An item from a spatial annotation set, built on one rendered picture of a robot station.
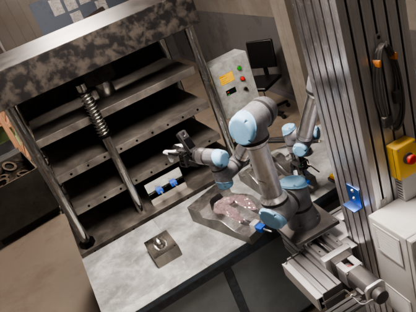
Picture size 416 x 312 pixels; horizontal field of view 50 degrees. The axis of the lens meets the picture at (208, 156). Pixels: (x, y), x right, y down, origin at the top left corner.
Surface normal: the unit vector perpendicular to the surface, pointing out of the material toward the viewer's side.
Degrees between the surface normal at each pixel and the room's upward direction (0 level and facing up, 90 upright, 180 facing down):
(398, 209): 0
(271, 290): 90
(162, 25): 90
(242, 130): 82
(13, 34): 90
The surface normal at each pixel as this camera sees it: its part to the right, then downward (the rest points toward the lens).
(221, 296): 0.42, 0.29
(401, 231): -0.33, -0.84
